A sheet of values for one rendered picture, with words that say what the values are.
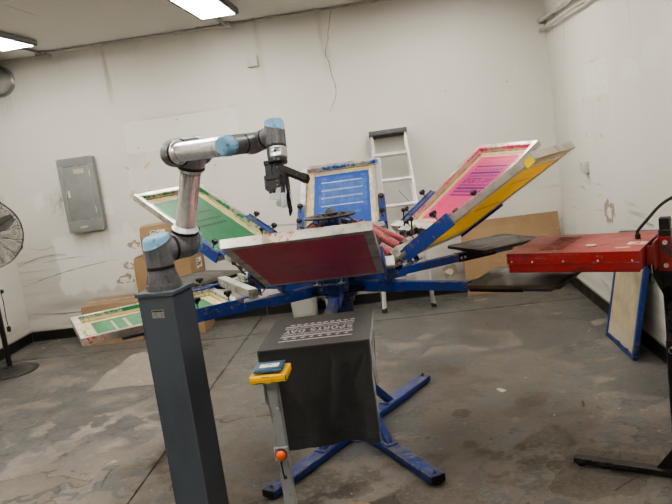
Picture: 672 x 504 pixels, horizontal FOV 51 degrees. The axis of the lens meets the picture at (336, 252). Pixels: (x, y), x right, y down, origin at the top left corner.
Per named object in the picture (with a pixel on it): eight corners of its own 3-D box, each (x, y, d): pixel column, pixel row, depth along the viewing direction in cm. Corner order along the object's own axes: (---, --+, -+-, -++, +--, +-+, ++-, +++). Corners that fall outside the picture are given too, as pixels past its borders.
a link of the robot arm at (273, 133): (273, 125, 268) (288, 118, 262) (276, 153, 266) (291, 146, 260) (257, 121, 262) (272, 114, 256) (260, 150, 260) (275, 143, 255)
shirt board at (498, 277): (586, 282, 349) (584, 266, 347) (561, 303, 316) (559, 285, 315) (359, 281, 426) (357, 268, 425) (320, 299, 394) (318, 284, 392)
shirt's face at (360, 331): (367, 340, 273) (367, 339, 273) (257, 352, 278) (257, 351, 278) (371, 310, 320) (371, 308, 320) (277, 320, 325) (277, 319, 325)
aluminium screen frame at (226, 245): (372, 230, 263) (371, 220, 264) (219, 249, 269) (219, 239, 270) (385, 272, 339) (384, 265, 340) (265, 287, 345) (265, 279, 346)
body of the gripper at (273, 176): (269, 195, 262) (266, 164, 264) (292, 192, 261) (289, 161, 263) (265, 191, 255) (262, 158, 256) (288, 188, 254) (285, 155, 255)
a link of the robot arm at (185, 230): (159, 255, 309) (169, 134, 288) (186, 248, 321) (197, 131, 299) (177, 265, 303) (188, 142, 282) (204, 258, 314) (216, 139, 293)
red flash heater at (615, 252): (671, 253, 327) (669, 227, 325) (650, 275, 290) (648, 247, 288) (541, 255, 362) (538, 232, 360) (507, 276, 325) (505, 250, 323)
